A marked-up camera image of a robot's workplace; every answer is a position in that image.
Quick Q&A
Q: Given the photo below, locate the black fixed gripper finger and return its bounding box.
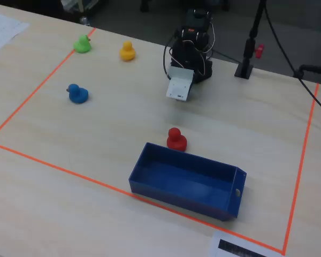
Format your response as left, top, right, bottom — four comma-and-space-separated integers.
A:
187, 77, 196, 102

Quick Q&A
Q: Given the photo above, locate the yellow rubber duck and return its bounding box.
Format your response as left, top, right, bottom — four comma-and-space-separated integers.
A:
119, 40, 136, 62

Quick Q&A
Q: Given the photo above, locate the red rubber duck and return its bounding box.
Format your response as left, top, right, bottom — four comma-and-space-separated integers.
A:
166, 127, 188, 152

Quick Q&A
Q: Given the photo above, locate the blue plastic box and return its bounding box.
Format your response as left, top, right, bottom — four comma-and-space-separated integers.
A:
128, 142, 247, 222

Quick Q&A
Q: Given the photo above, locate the blue rubber duck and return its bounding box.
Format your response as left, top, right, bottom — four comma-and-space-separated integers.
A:
67, 83, 89, 104

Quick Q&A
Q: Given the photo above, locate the green rubber duck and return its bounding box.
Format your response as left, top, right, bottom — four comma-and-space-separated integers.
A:
73, 34, 92, 54

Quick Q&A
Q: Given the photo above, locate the black chair armrest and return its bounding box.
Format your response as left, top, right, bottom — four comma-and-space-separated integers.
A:
295, 64, 321, 80

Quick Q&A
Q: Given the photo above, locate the orange tape strip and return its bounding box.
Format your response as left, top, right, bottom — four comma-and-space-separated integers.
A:
0, 141, 285, 254
0, 27, 97, 142
282, 82, 319, 255

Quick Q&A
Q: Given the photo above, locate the paper with black bar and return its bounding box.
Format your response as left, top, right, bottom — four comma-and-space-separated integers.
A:
207, 230, 284, 257

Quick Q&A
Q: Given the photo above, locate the white printed paper sheet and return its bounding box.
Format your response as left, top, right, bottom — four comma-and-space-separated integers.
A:
0, 11, 30, 56

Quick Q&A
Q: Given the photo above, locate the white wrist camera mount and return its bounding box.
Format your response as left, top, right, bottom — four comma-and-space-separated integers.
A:
165, 66, 195, 102

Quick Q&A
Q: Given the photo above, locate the white red servo cable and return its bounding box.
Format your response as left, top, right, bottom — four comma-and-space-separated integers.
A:
182, 16, 216, 77

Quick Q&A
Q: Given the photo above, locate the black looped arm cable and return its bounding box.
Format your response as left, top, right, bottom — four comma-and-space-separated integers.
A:
163, 34, 177, 80

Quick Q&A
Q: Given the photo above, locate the thin black power cable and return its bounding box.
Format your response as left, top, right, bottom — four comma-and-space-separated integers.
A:
210, 49, 243, 65

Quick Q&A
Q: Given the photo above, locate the black camera stand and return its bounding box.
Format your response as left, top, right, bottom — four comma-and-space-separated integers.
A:
234, 0, 268, 79

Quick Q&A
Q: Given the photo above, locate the long black stand cable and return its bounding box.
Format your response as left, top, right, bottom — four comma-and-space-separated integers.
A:
264, 0, 321, 118

